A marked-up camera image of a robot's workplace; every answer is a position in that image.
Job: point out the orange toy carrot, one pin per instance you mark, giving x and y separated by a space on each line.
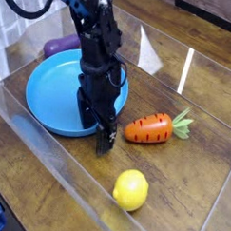
158 128

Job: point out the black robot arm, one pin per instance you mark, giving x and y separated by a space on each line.
96 28

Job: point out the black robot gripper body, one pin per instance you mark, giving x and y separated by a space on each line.
102 86

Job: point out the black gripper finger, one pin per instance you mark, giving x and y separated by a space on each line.
86 115
106 135

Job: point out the clear acrylic enclosure wall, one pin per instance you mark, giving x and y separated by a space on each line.
175 61

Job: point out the yellow toy lemon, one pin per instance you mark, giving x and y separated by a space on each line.
130 190

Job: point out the purple toy eggplant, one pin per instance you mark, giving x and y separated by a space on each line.
55 46

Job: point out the blue round plate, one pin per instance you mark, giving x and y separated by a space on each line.
51 94

